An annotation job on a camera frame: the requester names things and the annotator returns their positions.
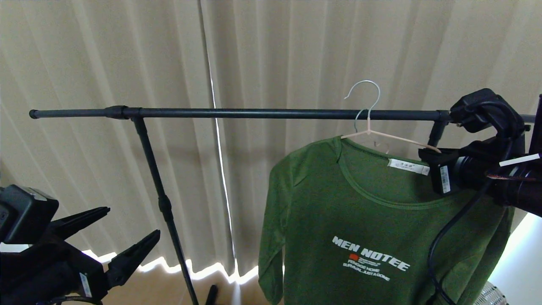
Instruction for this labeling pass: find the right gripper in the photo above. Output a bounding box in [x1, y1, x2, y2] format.
[430, 140, 542, 217]

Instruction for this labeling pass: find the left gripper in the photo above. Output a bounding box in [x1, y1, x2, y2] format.
[0, 206, 162, 305]

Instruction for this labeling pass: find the pink clothes hanger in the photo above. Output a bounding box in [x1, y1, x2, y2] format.
[341, 80, 442, 154]
[354, 108, 391, 154]

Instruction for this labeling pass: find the green sleeveless shirt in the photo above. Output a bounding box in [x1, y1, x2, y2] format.
[258, 136, 515, 305]

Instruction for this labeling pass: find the white laundry basket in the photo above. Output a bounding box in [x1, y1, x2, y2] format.
[476, 282, 509, 305]

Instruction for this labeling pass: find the black clothes rack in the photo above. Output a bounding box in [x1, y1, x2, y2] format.
[29, 106, 536, 305]

